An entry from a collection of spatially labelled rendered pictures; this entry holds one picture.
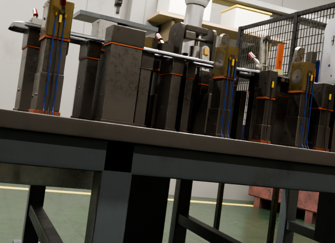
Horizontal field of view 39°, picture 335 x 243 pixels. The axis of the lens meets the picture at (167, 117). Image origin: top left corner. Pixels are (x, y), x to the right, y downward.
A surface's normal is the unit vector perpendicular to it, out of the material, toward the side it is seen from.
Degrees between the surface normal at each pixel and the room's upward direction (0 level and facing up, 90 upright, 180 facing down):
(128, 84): 90
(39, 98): 90
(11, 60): 90
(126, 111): 90
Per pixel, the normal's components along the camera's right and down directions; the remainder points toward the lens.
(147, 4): 0.37, 0.02
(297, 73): -0.89, -0.13
